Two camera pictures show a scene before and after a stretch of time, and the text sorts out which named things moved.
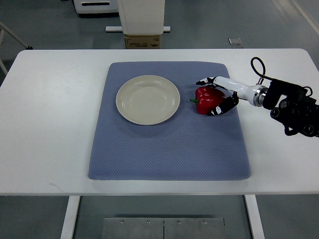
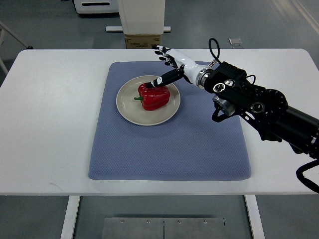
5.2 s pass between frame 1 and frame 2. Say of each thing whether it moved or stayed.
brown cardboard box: stayed
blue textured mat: stayed
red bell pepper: moved
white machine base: stayed
